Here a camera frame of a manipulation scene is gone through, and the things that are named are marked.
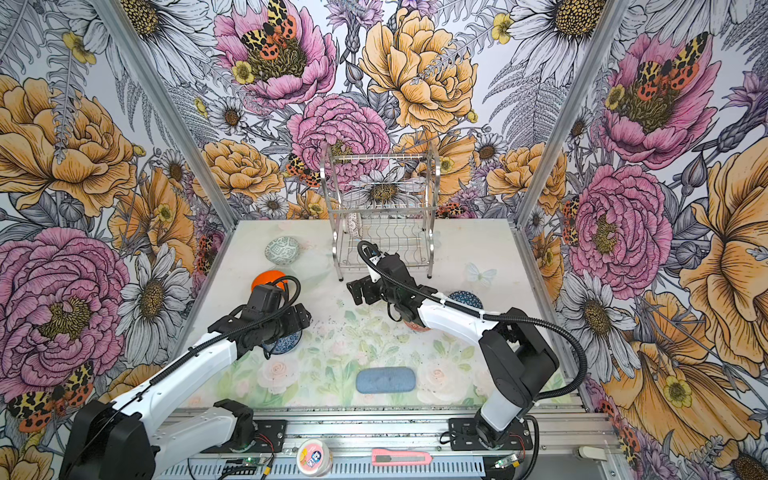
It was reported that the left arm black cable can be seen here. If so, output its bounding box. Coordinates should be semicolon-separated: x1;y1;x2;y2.
71;275;302;469

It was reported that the pink utility knife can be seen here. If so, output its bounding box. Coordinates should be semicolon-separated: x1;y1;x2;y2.
371;448;433;467

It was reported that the dark blue patterned bowl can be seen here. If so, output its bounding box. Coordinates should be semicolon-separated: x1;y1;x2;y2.
448;290;483;309

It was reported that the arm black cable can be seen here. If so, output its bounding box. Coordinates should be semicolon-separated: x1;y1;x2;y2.
356;240;589;480
71;275;302;469

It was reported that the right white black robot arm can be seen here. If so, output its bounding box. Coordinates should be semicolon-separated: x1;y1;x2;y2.
347;241;559;449

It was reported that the steel wire dish rack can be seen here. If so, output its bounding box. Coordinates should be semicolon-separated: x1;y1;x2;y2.
320;142;441;281

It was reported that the small green circuit board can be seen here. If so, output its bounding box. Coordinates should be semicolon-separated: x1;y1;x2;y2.
225;457;270;470

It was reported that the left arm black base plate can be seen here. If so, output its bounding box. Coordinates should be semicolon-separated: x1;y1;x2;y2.
201;419;288;454

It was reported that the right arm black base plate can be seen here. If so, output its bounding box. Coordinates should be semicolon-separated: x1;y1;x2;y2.
441;417;534;451

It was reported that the blue floral ceramic bowl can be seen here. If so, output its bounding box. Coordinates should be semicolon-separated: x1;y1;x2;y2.
263;331;303;355

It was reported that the red patterned ceramic bowl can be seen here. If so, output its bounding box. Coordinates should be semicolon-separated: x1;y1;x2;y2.
405;320;430;332

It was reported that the green patterned ceramic bowl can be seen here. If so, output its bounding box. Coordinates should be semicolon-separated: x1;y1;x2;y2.
264;236;301;266

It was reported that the round pink sticker tin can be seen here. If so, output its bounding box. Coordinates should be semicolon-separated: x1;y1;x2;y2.
296;439;333;477

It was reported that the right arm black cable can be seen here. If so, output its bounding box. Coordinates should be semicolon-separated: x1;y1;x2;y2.
356;240;589;480

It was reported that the orange plastic bowl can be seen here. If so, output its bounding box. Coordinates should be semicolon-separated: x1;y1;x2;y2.
251;270;288;292

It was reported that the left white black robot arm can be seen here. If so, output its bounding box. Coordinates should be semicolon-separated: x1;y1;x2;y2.
59;275;311;479

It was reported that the white black lattice bowl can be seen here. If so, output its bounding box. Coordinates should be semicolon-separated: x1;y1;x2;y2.
346;211;363;239

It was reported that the blue grey sponge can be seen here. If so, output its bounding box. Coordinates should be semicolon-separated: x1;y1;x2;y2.
355;367;416;395

